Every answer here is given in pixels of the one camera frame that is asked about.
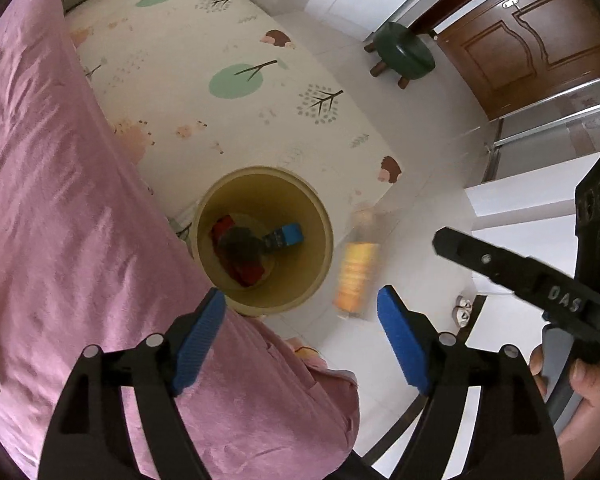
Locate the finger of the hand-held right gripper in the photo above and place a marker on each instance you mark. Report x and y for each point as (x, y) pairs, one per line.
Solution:
(500, 265)

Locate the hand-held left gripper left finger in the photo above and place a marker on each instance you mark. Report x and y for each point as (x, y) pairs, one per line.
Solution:
(200, 342)

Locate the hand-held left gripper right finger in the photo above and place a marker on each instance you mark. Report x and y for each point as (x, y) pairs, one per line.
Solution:
(402, 342)

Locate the orange liquid bottle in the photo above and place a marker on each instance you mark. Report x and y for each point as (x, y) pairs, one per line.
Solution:
(355, 270)

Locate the yellow round waste bin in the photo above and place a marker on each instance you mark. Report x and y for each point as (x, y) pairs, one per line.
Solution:
(302, 220)

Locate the person's right hand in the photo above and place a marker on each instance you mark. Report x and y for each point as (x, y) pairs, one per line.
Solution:
(592, 390)

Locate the small white round object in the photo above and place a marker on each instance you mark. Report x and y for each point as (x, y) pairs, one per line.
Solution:
(462, 312)

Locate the red crumpled packet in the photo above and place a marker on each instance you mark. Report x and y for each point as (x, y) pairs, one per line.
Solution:
(252, 276)

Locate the glass sliding door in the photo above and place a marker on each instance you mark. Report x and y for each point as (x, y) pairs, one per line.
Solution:
(570, 120)

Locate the small blue box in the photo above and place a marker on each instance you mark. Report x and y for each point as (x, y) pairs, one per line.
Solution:
(290, 234)

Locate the brown wooden door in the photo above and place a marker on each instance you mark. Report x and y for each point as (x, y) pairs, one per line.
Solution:
(520, 45)

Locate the pink bed sheet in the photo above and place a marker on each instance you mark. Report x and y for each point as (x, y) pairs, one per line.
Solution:
(55, 185)

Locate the green round stool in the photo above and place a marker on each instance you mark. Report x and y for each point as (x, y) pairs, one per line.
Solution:
(405, 52)

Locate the tree print play mat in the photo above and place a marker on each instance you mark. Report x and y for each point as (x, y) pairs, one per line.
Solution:
(180, 85)

